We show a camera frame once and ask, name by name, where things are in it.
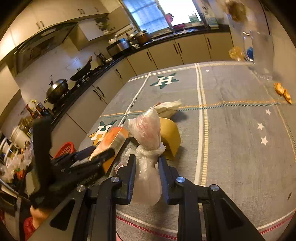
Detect yellow square plastic container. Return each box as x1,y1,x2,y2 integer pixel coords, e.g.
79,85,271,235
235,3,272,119
159,118,181,160

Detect red plastic mesh basket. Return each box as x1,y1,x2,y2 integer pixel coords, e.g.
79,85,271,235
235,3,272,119
54,142,76,159

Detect range hood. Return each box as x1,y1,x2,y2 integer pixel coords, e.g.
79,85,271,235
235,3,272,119
14,23,76,75

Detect dark cooking pot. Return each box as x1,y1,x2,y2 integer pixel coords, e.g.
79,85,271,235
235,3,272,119
133,30,151,46

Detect silver rectangular appliance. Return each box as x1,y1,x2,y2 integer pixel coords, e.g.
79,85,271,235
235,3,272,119
106,38,130,57

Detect steel kettle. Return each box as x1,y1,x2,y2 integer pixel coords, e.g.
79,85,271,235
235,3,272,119
95,53,107,66

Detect steel wok with lid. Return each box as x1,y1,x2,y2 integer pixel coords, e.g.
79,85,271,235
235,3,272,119
44,77,69,104

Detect black frying pan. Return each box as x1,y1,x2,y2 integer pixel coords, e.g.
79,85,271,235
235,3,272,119
70,56,92,81

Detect orange carton box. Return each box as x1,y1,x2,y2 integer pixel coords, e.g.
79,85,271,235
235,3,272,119
89,127,128,173

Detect clear plastic bag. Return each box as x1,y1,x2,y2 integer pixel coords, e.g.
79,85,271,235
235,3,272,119
128,108,165,206

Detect orange peel scraps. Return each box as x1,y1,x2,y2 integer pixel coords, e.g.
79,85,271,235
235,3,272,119
273,83,292,104

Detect white paper bag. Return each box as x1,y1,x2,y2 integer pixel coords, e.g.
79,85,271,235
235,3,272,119
153,99,182,118

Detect white rice cooker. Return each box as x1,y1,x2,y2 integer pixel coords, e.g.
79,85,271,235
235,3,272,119
10,126,30,149

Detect clear glass pitcher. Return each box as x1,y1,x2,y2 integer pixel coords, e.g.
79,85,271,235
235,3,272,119
228,1,274,80

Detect grey star-patterned tablecloth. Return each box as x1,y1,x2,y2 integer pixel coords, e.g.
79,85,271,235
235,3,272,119
90,62,295,240

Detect crumpled plastic bags pile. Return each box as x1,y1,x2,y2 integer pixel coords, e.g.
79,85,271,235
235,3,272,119
1,149,32,183

